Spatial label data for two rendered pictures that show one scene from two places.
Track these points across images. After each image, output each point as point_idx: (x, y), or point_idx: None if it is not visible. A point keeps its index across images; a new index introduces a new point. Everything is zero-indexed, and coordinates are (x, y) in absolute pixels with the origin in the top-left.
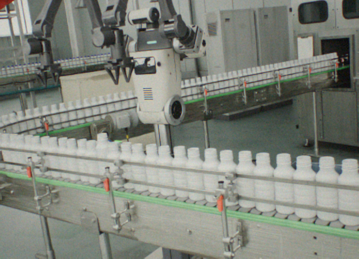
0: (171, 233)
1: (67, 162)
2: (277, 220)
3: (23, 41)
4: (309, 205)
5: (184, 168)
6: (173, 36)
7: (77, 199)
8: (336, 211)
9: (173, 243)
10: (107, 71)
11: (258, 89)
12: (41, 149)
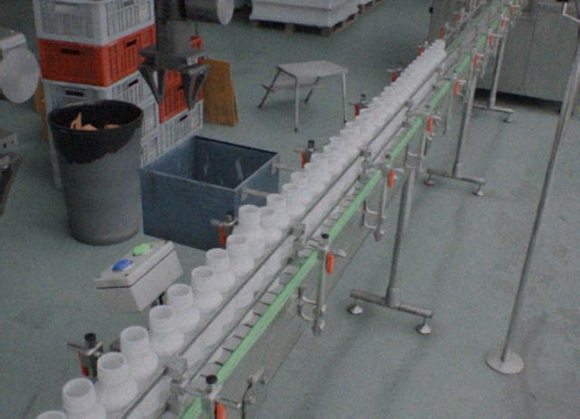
0: (329, 276)
1: (217, 324)
2: (380, 173)
3: (9, 50)
4: (383, 145)
5: (340, 175)
6: None
7: (243, 376)
8: (391, 139)
9: (329, 287)
10: (192, 82)
11: None
12: (155, 366)
